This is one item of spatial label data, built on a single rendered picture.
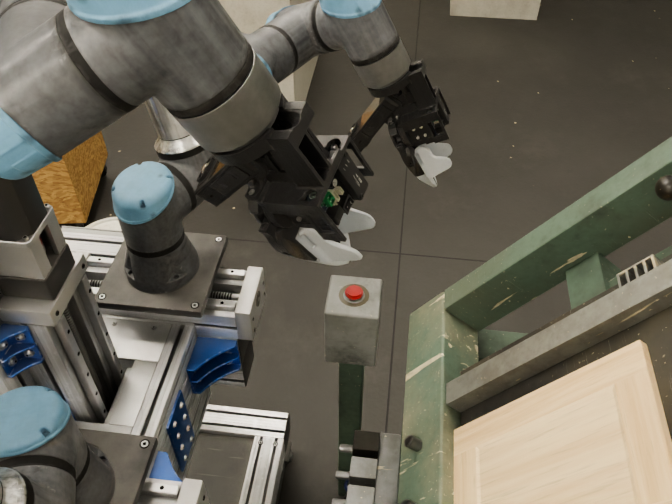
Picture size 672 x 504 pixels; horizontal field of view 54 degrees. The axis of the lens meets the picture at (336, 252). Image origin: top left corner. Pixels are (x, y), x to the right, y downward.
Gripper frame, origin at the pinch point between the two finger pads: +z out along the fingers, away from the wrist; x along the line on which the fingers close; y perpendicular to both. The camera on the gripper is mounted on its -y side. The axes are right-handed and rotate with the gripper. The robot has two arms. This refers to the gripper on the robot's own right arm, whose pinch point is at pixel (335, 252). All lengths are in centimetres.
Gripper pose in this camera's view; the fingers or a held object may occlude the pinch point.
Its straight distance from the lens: 66.4
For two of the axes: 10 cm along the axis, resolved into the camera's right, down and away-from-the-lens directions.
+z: 4.4, 5.2, 7.3
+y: 8.2, 0.9, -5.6
